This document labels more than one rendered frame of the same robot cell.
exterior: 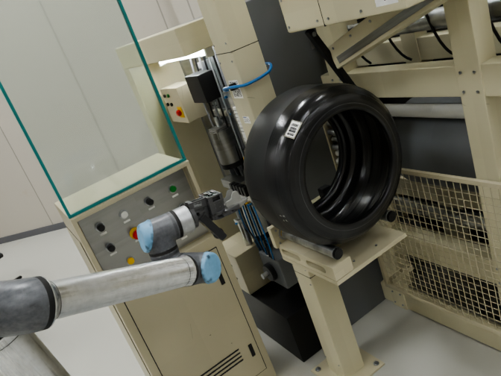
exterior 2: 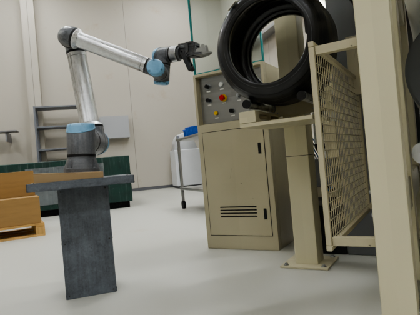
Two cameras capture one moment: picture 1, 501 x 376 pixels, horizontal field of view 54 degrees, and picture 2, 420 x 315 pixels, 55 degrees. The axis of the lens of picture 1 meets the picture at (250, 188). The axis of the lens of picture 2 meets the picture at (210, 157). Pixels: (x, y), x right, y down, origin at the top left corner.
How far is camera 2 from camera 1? 2.10 m
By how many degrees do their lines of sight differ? 57
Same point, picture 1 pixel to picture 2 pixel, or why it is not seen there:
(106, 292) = (95, 45)
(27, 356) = (74, 63)
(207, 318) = (242, 171)
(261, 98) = not seen: hidden behind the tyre
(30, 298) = (66, 29)
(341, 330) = (302, 217)
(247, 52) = not seen: outside the picture
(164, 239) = (158, 56)
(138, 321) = (205, 148)
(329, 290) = (300, 175)
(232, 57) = not seen: outside the picture
